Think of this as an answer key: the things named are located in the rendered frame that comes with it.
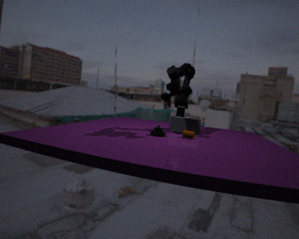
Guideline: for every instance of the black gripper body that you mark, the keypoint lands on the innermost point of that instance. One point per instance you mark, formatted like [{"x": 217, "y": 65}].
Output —
[{"x": 176, "y": 91}]

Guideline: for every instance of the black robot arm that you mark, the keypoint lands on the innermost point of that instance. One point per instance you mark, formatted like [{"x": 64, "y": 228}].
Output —
[{"x": 188, "y": 72}]

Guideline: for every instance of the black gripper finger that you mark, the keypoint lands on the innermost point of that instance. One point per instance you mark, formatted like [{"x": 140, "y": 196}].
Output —
[
  {"x": 185, "y": 95},
  {"x": 167, "y": 100}
]

